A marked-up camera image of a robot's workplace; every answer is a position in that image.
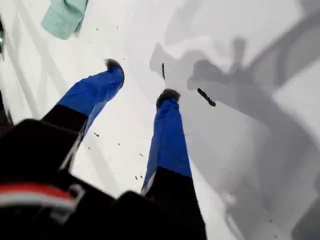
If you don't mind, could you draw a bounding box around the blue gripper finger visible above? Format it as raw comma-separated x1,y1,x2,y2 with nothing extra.
139,88,208,240
41,58,125,141

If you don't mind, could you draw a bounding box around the pale green T-shirt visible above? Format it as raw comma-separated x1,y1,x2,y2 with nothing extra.
40,0,90,40

